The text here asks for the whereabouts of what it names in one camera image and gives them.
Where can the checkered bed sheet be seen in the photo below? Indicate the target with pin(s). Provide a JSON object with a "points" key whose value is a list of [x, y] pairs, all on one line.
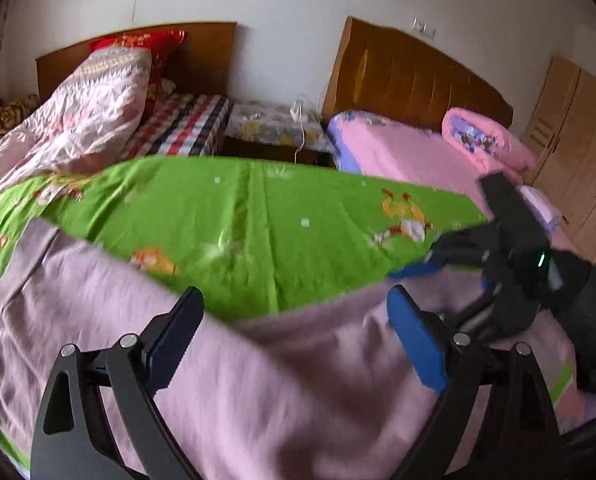
{"points": [[185, 125]]}

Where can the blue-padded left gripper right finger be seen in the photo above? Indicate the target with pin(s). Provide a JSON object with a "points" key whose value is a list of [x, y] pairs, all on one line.
{"points": [[518, 437]]}

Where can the green cartoon bed sheet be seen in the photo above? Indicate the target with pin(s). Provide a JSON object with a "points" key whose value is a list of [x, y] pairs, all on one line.
{"points": [[258, 239]]}

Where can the yellow patterned blanket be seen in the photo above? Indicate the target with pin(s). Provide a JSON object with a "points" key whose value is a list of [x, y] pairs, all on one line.
{"points": [[15, 112]]}

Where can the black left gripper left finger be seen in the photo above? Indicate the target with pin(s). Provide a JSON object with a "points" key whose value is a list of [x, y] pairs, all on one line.
{"points": [[72, 437]]}

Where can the pink folded quilt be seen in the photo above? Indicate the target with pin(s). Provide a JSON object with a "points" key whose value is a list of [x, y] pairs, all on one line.
{"points": [[489, 146]]}

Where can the plain wooden headboard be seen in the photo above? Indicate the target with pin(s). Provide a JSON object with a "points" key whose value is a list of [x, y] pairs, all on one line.
{"points": [[200, 65]]}

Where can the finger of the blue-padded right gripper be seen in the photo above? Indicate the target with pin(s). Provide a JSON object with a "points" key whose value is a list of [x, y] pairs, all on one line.
{"points": [[416, 269]]}

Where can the white wall socket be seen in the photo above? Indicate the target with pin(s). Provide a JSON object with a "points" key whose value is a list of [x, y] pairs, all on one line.
{"points": [[423, 29]]}

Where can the nightstand with floral cloth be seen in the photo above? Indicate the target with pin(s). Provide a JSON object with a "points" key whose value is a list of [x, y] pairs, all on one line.
{"points": [[282, 132]]}

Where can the brown padded headboard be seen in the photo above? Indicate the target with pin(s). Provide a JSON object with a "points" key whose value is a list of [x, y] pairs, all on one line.
{"points": [[381, 70]]}

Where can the pink bed sheet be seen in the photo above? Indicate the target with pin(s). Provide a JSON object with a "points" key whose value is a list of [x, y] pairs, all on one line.
{"points": [[378, 146]]}

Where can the pink floral quilt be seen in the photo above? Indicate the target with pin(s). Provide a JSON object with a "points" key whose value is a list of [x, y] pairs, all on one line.
{"points": [[85, 124]]}

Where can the red pillow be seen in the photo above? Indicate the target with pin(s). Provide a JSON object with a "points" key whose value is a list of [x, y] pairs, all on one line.
{"points": [[160, 46]]}

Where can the light wooden wardrobe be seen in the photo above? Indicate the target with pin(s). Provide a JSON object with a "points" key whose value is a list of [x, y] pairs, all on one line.
{"points": [[562, 135]]}

